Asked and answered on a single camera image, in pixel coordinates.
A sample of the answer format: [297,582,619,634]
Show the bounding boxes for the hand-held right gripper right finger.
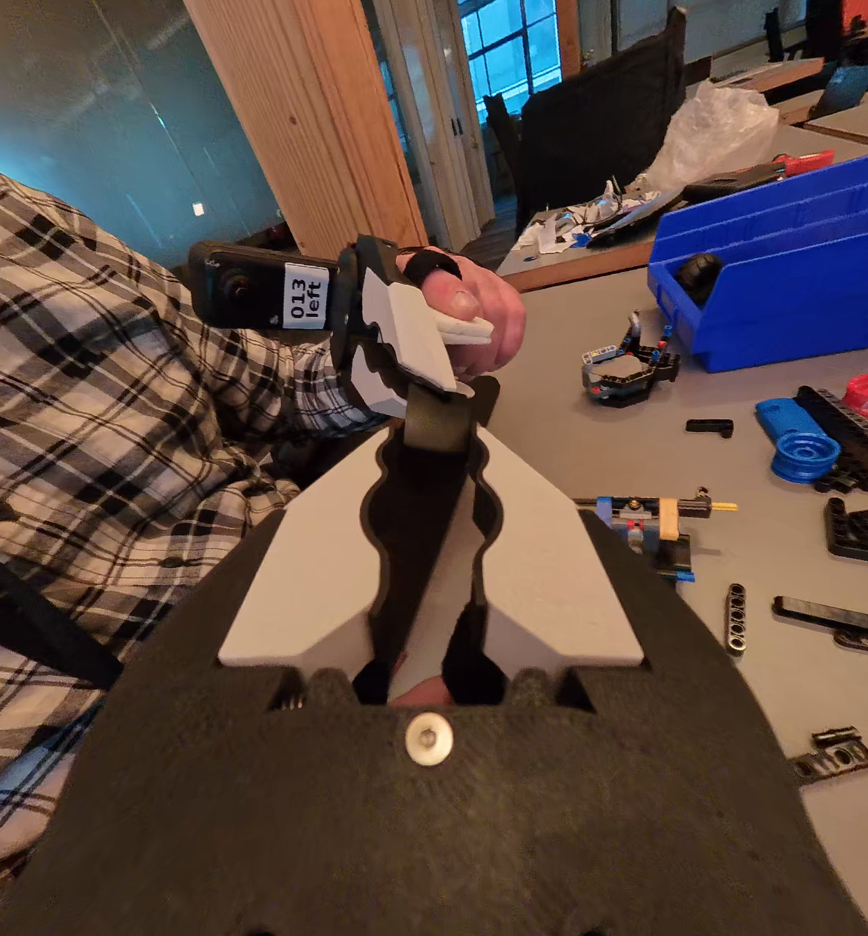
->
[440,424,647,704]

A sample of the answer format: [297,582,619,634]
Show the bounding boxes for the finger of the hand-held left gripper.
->
[349,357,414,419]
[363,280,460,393]

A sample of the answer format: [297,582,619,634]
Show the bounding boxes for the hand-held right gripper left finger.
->
[216,426,405,677]

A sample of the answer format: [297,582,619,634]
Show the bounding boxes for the black and orange brick assembly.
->
[573,486,739,582]

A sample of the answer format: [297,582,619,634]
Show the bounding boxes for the blue plastic bin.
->
[646,146,868,374]

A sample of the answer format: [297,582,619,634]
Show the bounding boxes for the person's left forearm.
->
[254,329,398,440]

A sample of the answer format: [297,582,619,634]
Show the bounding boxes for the grey desk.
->
[478,263,868,936]

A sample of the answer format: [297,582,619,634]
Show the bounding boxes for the person's left hand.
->
[397,249,528,381]

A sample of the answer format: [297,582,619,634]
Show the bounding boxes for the person's plaid shirt torso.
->
[0,157,398,886]

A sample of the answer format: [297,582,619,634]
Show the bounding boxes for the brown wooden board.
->
[498,240,657,295]

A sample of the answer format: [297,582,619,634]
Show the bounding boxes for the short black beam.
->
[723,583,748,655]

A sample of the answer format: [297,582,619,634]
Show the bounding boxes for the wooden pillar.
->
[184,0,429,258]

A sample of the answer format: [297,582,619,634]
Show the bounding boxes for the crumpled packaging scraps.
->
[513,177,687,255]

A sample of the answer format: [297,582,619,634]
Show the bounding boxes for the grey and black brick assembly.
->
[580,309,682,408]

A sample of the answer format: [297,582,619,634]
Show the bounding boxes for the white door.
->
[371,0,495,250]

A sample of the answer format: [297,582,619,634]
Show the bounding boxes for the black flat liftarm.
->
[772,595,868,636]

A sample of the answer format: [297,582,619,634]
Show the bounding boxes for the long blue curved panel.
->
[755,397,818,443]

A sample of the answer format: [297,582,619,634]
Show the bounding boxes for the blue toy wheel rim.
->
[772,430,843,484]

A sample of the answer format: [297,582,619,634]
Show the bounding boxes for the black rubber tyre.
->
[676,253,725,308]

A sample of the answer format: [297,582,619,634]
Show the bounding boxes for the paned window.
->
[459,0,560,99]

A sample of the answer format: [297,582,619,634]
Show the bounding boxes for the long black beam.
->
[794,385,868,494]

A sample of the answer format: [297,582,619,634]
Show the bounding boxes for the black plate with pins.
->
[791,726,868,785]

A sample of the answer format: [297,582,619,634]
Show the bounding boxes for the clear plastic bag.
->
[644,79,782,193]

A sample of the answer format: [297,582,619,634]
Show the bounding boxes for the open laptop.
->
[814,62,868,121]

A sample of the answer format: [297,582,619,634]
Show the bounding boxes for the black shoulder strap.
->
[0,528,125,690]

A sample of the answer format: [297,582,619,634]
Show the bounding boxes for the red handled cutter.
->
[686,150,838,204]

